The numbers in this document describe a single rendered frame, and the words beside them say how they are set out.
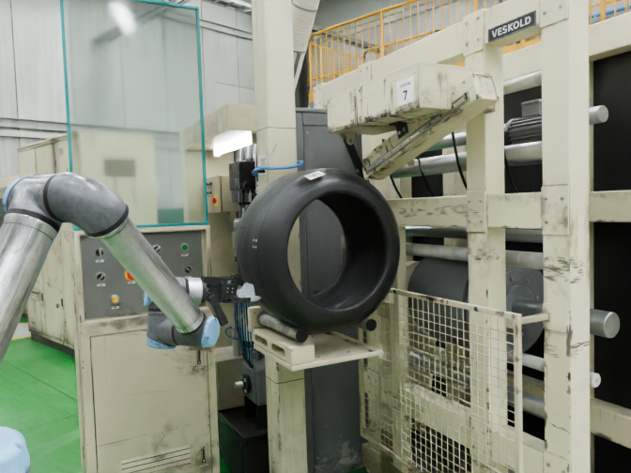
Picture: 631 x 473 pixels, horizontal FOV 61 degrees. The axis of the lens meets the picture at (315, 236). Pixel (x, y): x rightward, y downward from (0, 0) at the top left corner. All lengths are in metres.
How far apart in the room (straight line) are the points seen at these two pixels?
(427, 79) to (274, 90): 0.68
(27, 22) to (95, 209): 10.32
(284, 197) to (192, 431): 1.23
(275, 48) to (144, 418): 1.62
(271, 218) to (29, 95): 9.68
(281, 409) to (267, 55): 1.42
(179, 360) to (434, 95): 1.51
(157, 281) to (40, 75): 10.04
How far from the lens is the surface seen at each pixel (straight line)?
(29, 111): 11.16
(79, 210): 1.30
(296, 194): 1.76
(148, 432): 2.51
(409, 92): 1.81
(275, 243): 1.72
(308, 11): 2.66
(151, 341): 1.72
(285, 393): 2.29
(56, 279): 5.71
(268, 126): 2.17
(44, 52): 11.50
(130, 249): 1.37
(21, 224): 1.34
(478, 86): 1.81
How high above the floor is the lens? 1.34
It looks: 3 degrees down
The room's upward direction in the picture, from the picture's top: 2 degrees counter-clockwise
